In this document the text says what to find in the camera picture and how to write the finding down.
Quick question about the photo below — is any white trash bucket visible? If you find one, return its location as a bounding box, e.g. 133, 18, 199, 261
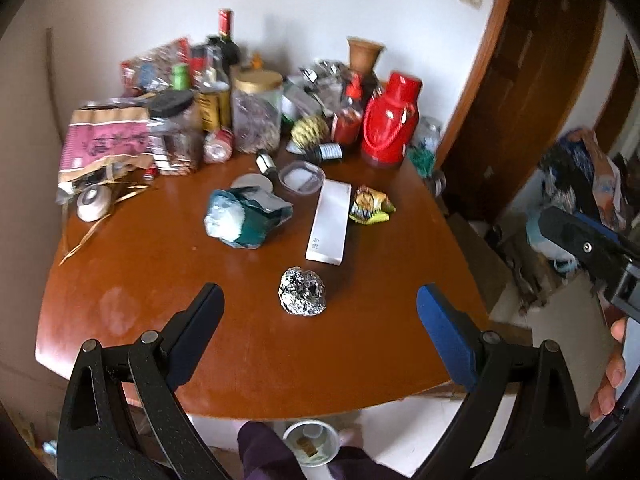
282, 419, 341, 468

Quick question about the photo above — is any yellow snack wrapper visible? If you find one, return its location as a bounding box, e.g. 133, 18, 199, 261
349, 185, 396, 226

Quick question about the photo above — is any teal plastic bag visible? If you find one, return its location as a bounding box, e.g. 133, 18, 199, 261
204, 186, 293, 249

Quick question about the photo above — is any white rectangular box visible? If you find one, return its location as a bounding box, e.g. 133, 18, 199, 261
305, 180, 352, 266

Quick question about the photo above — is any gold lid glass jar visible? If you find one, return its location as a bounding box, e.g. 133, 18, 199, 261
231, 70, 283, 154

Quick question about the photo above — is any red white can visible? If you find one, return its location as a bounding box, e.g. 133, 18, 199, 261
203, 128, 234, 164

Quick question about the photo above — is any wooden table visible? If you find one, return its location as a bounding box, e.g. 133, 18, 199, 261
35, 156, 488, 419

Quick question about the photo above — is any black lid plastic jar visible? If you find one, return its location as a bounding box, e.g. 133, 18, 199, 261
148, 89, 204, 176

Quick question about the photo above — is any pile of clothes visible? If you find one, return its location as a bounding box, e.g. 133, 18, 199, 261
538, 127, 629, 233

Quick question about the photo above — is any brown wooden door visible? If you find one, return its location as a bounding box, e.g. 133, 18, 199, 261
442, 0, 603, 223

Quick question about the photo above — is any pink paper gift bag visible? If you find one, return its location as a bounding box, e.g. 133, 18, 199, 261
58, 106, 153, 194

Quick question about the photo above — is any red thermos jug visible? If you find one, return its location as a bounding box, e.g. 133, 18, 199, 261
361, 72, 423, 167

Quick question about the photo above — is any foil ball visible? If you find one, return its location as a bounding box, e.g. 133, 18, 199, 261
278, 266, 326, 316

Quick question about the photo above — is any brown ceramic vase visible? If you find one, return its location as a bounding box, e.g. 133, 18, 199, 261
347, 37, 385, 76

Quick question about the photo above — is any white round tape roll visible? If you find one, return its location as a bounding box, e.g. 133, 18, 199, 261
76, 184, 112, 223

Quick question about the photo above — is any clear plastic container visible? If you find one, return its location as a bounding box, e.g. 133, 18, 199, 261
279, 160, 326, 195

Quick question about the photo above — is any person's right hand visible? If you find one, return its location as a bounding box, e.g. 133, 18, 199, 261
589, 318, 627, 422

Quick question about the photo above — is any dark wine bottle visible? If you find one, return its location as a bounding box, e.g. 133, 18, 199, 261
218, 9, 241, 76

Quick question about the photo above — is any red sauce bottle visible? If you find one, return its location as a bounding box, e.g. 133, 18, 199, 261
331, 73, 363, 146

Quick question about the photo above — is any yellow knitted ball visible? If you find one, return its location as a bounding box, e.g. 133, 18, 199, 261
291, 115, 330, 151

